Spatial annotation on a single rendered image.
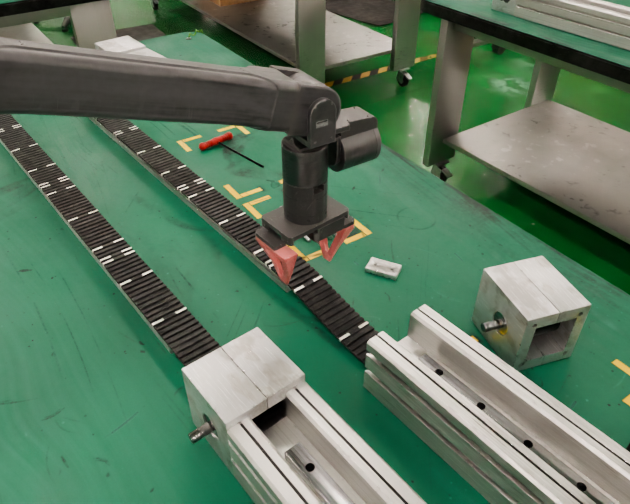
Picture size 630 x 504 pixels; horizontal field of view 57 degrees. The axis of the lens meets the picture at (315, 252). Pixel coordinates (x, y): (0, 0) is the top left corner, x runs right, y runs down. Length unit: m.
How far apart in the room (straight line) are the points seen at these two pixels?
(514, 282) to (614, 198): 1.59
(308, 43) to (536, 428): 2.62
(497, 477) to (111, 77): 0.52
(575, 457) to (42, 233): 0.85
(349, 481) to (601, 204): 1.82
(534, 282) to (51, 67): 0.59
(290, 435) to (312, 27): 2.61
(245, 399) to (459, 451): 0.24
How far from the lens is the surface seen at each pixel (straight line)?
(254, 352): 0.65
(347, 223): 0.78
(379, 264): 0.90
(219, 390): 0.62
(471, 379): 0.70
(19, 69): 0.53
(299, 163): 0.69
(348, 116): 0.73
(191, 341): 0.75
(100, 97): 0.56
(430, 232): 0.99
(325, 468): 0.62
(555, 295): 0.77
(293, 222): 0.74
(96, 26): 2.66
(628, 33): 1.96
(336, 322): 0.79
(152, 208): 1.07
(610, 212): 2.25
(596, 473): 0.66
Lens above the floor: 1.36
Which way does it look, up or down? 39 degrees down
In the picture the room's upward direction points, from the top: straight up
